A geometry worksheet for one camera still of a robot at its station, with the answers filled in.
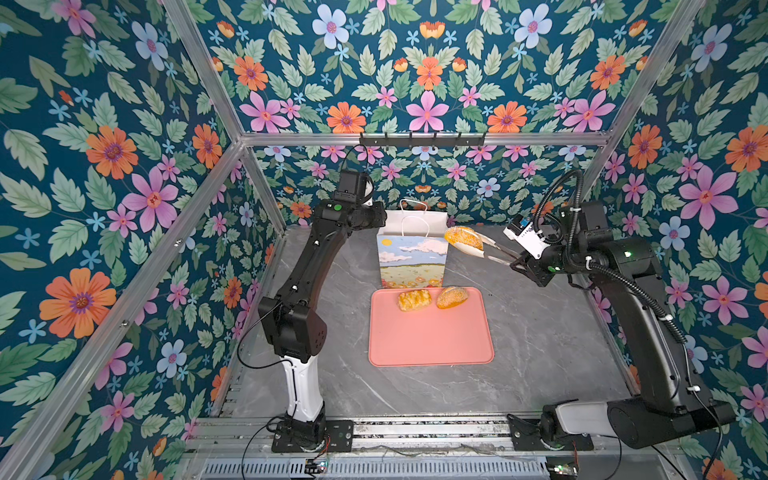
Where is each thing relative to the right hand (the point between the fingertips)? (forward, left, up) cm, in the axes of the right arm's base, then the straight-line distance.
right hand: (522, 255), depth 69 cm
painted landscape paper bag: (+13, +26, -11) cm, 31 cm away
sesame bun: (+7, +13, -29) cm, 33 cm away
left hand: (+19, +33, -1) cm, 38 cm away
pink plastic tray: (-5, +20, -33) cm, 39 cm away
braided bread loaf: (+5, +25, -28) cm, 38 cm away
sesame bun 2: (+8, +12, -2) cm, 15 cm away
